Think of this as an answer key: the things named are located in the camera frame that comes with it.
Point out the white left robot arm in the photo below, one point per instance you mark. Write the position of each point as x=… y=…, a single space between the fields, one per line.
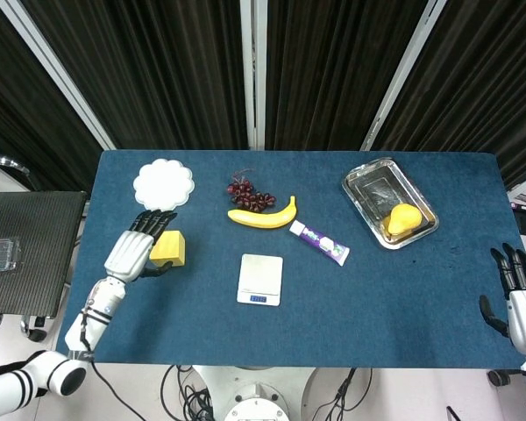
x=98 y=307

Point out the yellow sponge block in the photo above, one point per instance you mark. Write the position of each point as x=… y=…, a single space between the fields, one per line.
x=171 y=247

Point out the red grape bunch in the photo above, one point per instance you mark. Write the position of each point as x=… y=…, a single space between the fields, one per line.
x=245 y=197

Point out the small digital kitchen scale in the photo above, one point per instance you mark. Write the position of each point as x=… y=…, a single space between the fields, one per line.
x=260 y=274

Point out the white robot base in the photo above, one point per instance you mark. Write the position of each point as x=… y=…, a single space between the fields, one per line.
x=254 y=386

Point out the yellow pear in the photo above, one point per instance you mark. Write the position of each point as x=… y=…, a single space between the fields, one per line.
x=401 y=218

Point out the stainless steel tray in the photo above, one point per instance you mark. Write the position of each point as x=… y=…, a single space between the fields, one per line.
x=377 y=188

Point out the black curtain panel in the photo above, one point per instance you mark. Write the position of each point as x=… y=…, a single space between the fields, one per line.
x=333 y=66
x=158 y=66
x=486 y=66
x=17 y=109

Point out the purple white toothpaste tube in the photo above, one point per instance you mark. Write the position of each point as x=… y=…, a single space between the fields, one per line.
x=320 y=242

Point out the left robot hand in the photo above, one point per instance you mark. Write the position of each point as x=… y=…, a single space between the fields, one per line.
x=127 y=254

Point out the blue tablecloth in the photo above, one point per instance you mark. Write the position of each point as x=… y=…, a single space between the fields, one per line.
x=289 y=333

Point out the yellow banana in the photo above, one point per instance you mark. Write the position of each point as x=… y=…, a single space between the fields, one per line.
x=263 y=219

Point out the white frame post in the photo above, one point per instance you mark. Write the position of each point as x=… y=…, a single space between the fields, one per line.
x=253 y=66
x=57 y=66
x=403 y=70

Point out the white scalloped plate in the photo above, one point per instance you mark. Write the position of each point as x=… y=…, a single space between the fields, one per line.
x=162 y=184

